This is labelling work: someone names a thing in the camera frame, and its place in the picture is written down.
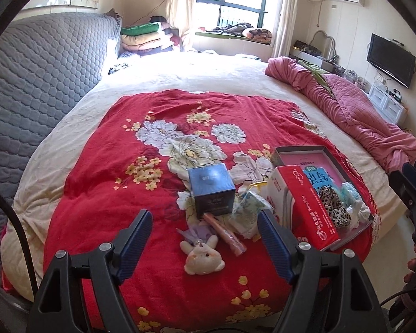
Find red tissue box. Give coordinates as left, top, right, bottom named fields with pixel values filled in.
left=266, top=165, right=340, bottom=252

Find grey tray box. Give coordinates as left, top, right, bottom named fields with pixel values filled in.
left=271, top=146, right=375, bottom=252

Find white plush toy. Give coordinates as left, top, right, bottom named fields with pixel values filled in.
left=179, top=224, right=226, bottom=274

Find person's right hand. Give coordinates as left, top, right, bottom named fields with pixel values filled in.
left=404, top=244, right=416, bottom=285

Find large green tissue packet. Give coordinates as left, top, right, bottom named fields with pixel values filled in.
left=229, top=191, right=274, bottom=238

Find dark blue box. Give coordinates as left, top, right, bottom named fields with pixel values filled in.
left=187, top=164, right=236, bottom=220

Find black cable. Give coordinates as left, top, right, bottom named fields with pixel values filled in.
left=0, top=182, right=39, bottom=302

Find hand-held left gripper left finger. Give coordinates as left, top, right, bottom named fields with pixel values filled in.
left=26, top=209, right=155, bottom=333

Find cream curtain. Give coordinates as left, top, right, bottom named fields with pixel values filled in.
left=270, top=0, right=304, bottom=59
left=164, top=0, right=198, bottom=51

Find grey quilted headboard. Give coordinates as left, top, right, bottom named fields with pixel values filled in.
left=0, top=12, right=122, bottom=285

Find pink quilt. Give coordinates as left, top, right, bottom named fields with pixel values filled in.
left=265, top=56, right=416, bottom=174

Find black flat television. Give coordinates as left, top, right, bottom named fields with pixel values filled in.
left=366, top=33, right=416, bottom=89

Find black white patterned cloth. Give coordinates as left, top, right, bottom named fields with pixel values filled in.
left=107, top=62, right=129, bottom=75

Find leopard print scrunchie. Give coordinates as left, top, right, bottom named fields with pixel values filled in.
left=319, top=185, right=352, bottom=229

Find pink tube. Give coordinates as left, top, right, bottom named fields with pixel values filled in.
left=203, top=213, right=247, bottom=255

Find clothes pile on windowsill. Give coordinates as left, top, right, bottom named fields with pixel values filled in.
left=211, top=22, right=273, bottom=42

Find cluttered dresser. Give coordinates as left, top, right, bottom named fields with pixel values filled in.
left=289, top=40, right=370, bottom=87

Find stack of folded blankets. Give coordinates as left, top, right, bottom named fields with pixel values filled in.
left=120, top=21, right=181, bottom=54

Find cream bed sheet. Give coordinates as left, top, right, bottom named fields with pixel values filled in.
left=0, top=50, right=410, bottom=285

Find white drawer cabinet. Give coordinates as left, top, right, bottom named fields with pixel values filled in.
left=367, top=85, right=408, bottom=125

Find white knitted cloth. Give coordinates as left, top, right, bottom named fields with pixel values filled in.
left=347, top=203, right=371, bottom=226

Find red floral blanket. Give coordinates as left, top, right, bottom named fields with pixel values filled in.
left=43, top=89, right=382, bottom=333

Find curved frame mirror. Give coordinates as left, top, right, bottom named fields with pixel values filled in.
left=312, top=30, right=337, bottom=59

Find small green tissue packet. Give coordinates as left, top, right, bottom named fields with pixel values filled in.
left=340, top=182, right=361, bottom=210

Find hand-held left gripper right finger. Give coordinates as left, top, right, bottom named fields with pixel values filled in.
left=257, top=210, right=389, bottom=333

